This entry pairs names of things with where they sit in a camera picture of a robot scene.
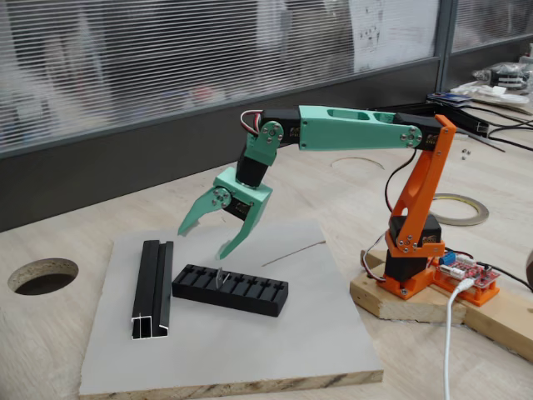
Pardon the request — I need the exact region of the wooden base block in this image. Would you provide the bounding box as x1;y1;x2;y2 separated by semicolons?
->
349;249;467;324

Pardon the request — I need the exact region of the white cable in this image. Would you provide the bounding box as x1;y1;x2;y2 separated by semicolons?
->
441;277;474;400

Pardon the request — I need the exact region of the black slotted rack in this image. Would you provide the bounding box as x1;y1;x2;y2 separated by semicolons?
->
172;263;289;318

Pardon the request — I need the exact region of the wooden plank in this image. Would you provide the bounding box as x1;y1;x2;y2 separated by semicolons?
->
432;287;533;362

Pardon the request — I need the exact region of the red controller board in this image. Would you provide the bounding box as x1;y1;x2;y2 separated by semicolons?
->
435;249;501;289

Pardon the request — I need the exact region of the white paper sheet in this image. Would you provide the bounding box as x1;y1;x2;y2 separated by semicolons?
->
351;0;441;74

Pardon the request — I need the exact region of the clear bag with black part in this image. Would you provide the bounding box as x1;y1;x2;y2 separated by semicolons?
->
472;62;533;91

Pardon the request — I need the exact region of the black aluminium profile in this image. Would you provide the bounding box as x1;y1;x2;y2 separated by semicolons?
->
131;239;175;342

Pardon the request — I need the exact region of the blue card stack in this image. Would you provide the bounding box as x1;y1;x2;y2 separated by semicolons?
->
426;92;474;108

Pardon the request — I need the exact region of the black cable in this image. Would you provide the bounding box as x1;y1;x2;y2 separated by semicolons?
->
478;261;533;293
461;106;533;153

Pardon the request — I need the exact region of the white plastic packaging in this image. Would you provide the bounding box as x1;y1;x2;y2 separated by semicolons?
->
449;82;533;110

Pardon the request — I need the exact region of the grey board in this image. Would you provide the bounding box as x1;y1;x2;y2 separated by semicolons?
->
78;219;384;397

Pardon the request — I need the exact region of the tape roll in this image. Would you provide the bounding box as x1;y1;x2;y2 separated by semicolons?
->
428;192;489;227

